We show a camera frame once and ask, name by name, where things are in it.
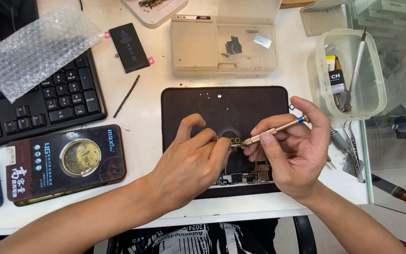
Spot gold precision screwdriver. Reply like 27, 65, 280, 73
241, 114, 311, 147

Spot silver pen-shaped tool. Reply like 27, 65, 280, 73
340, 28, 368, 111

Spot clear bubble wrap bag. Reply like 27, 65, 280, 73
0, 4, 105, 104

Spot black phone battery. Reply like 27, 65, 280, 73
104, 23, 155, 74

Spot brown handled tool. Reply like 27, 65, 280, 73
333, 56, 353, 113

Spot dark battery box gold disc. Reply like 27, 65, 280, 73
5, 124, 127, 207

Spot black and white label pack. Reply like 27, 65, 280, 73
328, 69, 347, 94

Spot long silver tweezers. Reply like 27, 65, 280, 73
343, 120, 366, 183

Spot thin black strip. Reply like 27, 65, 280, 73
113, 74, 141, 119

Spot grey ribbed handle tool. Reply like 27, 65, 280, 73
330, 126, 351, 156

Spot black metal shield part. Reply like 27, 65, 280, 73
226, 35, 243, 56

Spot black computer keyboard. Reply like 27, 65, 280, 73
0, 48, 108, 154

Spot person's right hand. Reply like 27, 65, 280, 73
243, 96, 332, 204

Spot brown capped black tool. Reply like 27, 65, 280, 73
370, 173, 406, 204

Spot black chair armrest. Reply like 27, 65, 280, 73
293, 215, 318, 254

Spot clear plastic tool container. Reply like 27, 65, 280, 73
315, 28, 388, 121

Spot person's printed black shirt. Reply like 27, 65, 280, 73
121, 218, 280, 254

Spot black work mat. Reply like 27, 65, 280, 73
161, 86, 290, 200

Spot grey flat pad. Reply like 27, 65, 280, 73
300, 5, 349, 38

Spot person's left hand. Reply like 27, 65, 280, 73
147, 114, 233, 212

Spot opened phone with logic board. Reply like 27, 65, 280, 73
210, 149, 275, 188

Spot white tray with parts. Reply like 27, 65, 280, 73
121, 0, 189, 29

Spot silver metal plate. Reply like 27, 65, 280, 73
253, 34, 273, 49

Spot translucent parts organiser box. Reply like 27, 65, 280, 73
170, 0, 283, 78

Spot glass display cabinet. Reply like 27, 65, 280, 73
345, 0, 406, 221

